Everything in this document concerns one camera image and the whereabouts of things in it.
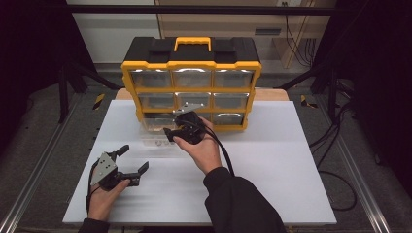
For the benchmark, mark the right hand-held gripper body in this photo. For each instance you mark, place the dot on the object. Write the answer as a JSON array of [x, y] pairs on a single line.
[[191, 126]]

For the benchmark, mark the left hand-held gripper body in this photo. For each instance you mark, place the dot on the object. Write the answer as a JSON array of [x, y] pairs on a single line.
[[103, 170]]

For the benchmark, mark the transparent organizer drawer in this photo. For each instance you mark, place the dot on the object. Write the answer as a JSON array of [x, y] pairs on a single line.
[[155, 129]]

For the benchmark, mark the yellow black organizer box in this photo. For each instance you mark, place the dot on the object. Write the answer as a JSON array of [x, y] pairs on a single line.
[[194, 53]]

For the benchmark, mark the person's right hand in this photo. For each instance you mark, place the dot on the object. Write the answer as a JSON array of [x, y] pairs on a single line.
[[204, 152]]

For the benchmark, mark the person's left hand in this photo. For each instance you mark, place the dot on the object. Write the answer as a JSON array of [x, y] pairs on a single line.
[[103, 202]]

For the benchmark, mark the set of clear plastic drawers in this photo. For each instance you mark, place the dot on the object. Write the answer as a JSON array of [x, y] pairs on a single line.
[[192, 79]]

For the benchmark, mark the yellow clamp left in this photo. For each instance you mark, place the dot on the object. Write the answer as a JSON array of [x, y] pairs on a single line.
[[98, 101]]

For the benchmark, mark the yellow clamp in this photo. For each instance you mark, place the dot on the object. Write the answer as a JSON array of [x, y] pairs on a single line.
[[306, 102], [98, 101]]

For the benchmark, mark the black metal stand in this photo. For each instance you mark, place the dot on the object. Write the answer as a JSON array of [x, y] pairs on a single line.
[[63, 93], [332, 90]]

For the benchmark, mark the yellow clamp right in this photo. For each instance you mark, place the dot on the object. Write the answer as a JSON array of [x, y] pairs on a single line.
[[306, 102]]

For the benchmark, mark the black horizontal bar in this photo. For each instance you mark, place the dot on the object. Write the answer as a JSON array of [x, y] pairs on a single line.
[[129, 9]]

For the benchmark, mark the aluminium rail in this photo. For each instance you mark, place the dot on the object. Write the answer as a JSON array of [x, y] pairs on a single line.
[[35, 171], [359, 181]]

